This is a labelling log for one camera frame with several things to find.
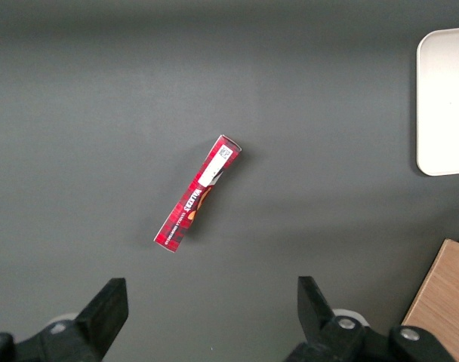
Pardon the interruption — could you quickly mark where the wooden board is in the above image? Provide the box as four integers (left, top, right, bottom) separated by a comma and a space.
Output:
402, 238, 459, 362

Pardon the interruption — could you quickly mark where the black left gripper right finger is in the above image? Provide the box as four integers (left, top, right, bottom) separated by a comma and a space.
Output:
284, 275, 457, 362

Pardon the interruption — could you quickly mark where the red tartan biscuit box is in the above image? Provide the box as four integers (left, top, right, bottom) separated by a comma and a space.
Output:
153, 133, 243, 254

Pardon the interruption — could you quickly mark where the white rectangular tray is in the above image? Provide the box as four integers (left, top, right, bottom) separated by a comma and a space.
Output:
416, 26, 459, 176

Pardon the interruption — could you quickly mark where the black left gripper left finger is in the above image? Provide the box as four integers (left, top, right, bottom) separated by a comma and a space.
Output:
0, 278, 130, 362

